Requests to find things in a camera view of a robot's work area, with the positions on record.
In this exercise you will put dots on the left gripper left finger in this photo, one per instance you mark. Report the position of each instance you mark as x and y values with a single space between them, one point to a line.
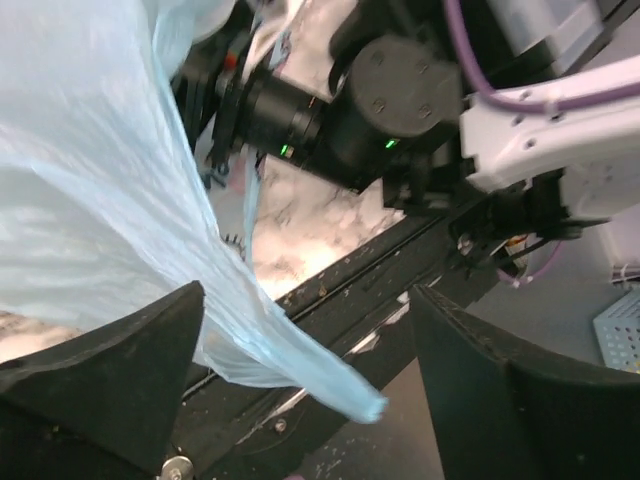
101 405

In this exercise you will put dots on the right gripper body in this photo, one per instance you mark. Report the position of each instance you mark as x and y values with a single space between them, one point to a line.
218 93

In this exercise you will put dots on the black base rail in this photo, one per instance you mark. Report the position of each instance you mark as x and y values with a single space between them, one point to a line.
352 308

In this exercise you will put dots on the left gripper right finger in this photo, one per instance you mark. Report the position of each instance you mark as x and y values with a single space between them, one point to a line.
504 408

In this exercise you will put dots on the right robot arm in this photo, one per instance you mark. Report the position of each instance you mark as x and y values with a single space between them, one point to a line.
394 104

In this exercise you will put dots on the blue plastic bag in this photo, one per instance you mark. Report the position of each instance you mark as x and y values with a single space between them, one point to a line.
102 207

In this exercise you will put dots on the white perforated basket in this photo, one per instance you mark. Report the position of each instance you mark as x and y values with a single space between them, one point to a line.
618 333

